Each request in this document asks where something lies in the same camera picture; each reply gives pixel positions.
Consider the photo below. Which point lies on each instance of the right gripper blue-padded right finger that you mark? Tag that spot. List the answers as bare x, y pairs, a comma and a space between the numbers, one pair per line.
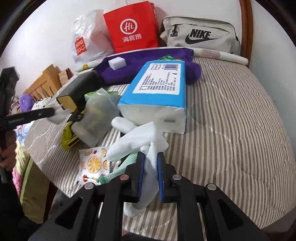
203, 212

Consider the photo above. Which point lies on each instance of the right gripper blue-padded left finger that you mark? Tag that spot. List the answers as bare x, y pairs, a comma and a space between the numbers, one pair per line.
95, 212

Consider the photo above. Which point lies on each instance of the yellow pouch with black straps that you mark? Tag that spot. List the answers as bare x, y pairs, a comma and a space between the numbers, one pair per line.
69, 139

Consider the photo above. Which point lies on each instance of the translucent mesh pouch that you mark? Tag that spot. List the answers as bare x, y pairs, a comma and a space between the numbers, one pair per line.
96, 122

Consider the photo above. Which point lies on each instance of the white glove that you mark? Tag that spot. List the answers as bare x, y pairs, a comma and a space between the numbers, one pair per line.
147, 139

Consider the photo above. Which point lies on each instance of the person's left hand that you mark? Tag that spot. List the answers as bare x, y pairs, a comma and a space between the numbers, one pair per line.
8, 155

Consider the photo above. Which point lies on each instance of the purple plush object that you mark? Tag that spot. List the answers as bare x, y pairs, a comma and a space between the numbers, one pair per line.
26, 102

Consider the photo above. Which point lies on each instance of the wooden side furniture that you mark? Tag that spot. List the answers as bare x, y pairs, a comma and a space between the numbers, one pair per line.
46, 85

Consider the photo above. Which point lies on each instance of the fruit pattern cloth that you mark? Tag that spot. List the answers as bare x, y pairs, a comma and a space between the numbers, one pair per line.
93, 164

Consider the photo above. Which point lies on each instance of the patterned brown box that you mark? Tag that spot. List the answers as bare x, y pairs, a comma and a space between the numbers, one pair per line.
64, 76

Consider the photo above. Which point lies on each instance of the striped quilted mattress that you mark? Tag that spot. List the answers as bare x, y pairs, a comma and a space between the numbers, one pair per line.
234, 138

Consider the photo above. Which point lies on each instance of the green mesh cloth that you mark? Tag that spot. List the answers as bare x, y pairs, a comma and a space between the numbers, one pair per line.
131, 159

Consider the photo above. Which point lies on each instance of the green wet wipes pack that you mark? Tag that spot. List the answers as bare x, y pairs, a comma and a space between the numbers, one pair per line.
112, 95

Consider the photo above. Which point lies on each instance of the white Miniso plastic bag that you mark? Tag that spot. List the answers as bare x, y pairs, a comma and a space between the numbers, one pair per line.
90, 38

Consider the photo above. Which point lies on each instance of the white sponge block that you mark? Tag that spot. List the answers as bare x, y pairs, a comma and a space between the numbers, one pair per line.
117, 63

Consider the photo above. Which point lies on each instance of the blue tissue pack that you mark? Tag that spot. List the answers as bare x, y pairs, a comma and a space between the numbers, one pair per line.
157, 94

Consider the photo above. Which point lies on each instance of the red Haidilao paper bag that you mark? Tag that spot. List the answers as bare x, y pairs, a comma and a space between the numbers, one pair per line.
133, 27

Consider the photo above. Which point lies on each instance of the rolled patterned paper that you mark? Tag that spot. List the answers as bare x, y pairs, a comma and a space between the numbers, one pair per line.
198, 52

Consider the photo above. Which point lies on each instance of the green tissue packet on towel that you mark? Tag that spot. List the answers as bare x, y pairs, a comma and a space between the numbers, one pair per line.
169, 58

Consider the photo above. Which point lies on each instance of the grey Nike waist bag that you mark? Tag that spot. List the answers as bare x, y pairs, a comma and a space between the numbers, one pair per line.
185, 31

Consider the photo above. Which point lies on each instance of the brown wooden wall trim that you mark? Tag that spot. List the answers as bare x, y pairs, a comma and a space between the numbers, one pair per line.
247, 29

